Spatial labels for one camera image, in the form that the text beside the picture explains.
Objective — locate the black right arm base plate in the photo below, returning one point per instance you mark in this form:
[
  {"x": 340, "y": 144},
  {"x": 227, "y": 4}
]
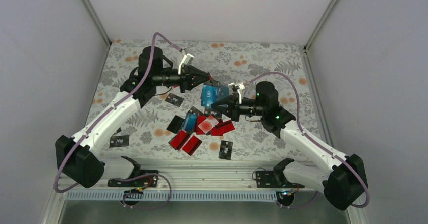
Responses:
[{"x": 266, "y": 179}]

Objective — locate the red white glossy card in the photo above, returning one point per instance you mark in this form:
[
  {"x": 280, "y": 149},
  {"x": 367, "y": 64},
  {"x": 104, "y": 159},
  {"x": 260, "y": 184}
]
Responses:
[{"x": 205, "y": 124}]

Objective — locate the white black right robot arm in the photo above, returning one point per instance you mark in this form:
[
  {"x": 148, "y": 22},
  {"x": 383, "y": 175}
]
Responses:
[{"x": 339, "y": 177}]

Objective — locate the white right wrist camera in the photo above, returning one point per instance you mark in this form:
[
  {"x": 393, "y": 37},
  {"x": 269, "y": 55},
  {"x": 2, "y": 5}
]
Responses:
[{"x": 238, "y": 88}]

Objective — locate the blue leather card holder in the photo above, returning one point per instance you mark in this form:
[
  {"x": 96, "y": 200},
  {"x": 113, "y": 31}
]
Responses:
[{"x": 223, "y": 92}]

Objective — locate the red card front left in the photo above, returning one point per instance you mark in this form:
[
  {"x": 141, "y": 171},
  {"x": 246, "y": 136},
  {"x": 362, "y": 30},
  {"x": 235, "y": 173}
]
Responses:
[{"x": 178, "y": 141}]

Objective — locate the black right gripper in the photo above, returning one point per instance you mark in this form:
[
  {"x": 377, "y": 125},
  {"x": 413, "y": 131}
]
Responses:
[{"x": 232, "y": 109}]

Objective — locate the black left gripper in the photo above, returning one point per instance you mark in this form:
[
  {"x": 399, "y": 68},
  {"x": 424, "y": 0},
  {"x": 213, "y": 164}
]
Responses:
[{"x": 186, "y": 78}]

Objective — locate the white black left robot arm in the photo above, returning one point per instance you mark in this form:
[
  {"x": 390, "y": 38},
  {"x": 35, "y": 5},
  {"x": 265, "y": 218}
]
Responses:
[{"x": 78, "y": 156}]

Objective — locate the floral patterned table mat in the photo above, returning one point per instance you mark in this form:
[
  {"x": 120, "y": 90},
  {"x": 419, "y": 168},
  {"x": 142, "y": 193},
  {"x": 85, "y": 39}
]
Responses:
[{"x": 227, "y": 62}]

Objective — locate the red striped card right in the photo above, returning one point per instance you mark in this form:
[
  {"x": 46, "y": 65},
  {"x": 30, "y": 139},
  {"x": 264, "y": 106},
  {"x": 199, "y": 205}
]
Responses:
[{"x": 222, "y": 127}]

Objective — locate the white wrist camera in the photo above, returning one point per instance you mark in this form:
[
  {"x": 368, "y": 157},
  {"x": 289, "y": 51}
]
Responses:
[
  {"x": 186, "y": 58},
  {"x": 238, "y": 88}
]

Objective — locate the black VIP card near gripper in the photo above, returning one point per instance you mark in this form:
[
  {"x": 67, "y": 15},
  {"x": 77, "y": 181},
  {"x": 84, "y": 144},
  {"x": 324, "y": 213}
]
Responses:
[{"x": 119, "y": 141}]

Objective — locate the black VIP card front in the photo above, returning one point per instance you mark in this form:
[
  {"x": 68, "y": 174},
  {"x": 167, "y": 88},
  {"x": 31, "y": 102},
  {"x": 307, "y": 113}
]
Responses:
[{"x": 225, "y": 150}]

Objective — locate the aluminium frame rail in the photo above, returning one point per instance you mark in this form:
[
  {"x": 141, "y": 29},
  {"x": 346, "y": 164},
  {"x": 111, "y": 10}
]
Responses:
[{"x": 184, "y": 174}]

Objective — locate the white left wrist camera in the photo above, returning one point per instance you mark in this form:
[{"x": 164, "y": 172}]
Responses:
[{"x": 186, "y": 58}]

